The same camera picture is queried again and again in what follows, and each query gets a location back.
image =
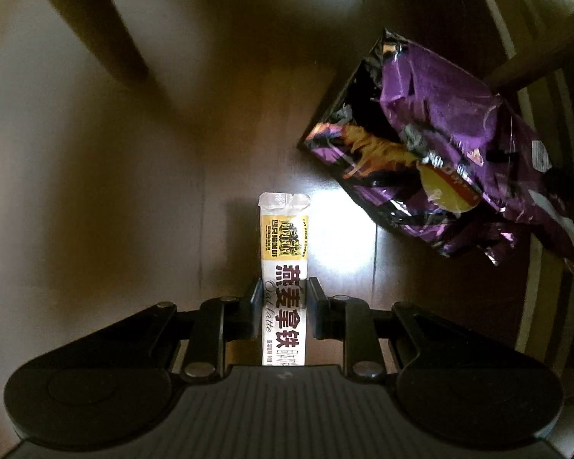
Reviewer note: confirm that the white and yellow coffee sachet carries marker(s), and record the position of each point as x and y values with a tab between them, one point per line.
284	248

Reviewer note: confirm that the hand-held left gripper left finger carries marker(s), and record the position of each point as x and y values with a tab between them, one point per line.
252	308

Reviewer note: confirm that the wooden bed frame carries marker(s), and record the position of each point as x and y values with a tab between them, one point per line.
535	296

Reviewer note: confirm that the wooden chair with black seat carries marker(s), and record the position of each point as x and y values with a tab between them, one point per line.
91	19

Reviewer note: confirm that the purple chip bag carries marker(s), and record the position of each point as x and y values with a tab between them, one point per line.
435	105

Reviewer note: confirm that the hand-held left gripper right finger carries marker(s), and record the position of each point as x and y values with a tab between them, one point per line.
317	308

